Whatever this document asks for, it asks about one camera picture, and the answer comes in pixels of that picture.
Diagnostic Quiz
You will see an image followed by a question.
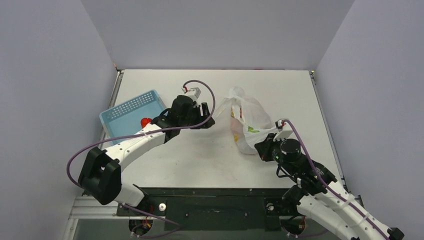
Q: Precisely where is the blue plastic basket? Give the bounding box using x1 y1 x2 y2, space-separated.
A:
99 89 166 138

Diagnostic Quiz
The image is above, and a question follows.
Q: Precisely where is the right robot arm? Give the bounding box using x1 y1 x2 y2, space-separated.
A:
254 133 405 240

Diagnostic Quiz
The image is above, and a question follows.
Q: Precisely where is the red fake fruit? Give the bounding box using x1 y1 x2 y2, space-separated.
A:
140 117 152 129

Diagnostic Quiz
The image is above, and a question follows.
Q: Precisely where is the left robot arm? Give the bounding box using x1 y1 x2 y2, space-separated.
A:
77 95 215 215

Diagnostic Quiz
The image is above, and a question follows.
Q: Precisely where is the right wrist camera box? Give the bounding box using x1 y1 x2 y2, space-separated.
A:
273 118 293 142

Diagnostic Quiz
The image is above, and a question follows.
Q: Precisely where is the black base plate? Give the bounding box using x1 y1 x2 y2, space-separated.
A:
137 187 301 232

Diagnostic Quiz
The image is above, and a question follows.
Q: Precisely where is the white plastic bag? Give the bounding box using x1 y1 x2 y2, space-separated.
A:
213 86 277 155

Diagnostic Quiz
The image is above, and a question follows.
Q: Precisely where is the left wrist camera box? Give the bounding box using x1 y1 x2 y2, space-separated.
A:
181 86 201 101

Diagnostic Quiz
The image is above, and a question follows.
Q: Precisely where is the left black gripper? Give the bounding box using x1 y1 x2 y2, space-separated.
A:
179 102 214 130

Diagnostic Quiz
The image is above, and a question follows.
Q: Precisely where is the aluminium frame rail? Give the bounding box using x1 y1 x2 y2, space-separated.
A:
68 196 133 220

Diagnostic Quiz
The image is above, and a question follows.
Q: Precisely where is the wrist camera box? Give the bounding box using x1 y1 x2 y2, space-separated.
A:
181 86 201 101
273 118 293 142

